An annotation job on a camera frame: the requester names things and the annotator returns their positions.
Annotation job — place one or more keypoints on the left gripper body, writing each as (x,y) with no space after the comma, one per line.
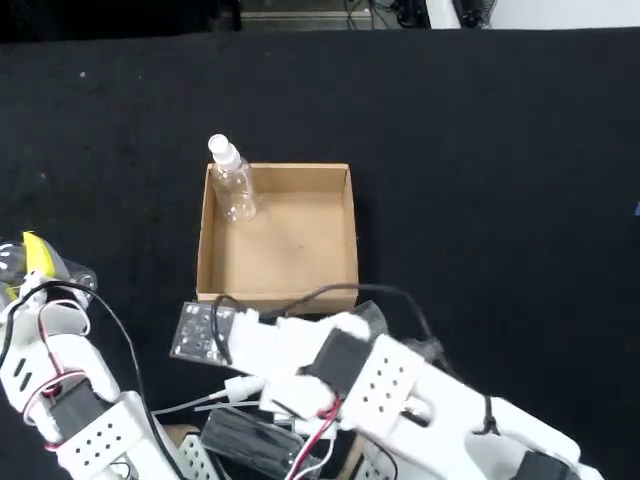
(75,355)

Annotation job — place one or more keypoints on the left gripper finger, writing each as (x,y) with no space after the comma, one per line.
(41,252)

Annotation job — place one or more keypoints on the clear plastic bottle without top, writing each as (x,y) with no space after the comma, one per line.
(75,278)

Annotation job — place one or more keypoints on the white spray top with tube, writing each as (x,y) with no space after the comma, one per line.
(245,388)

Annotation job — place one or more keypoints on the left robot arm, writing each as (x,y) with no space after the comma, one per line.
(100,436)

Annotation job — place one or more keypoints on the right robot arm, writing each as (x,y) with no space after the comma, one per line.
(450,400)

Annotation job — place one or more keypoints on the clear bottle with spray top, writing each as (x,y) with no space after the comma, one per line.
(235,190)

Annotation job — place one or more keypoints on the brown cardboard box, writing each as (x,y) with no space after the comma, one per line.
(285,250)

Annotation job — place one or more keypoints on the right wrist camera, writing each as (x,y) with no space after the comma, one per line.
(197,332)

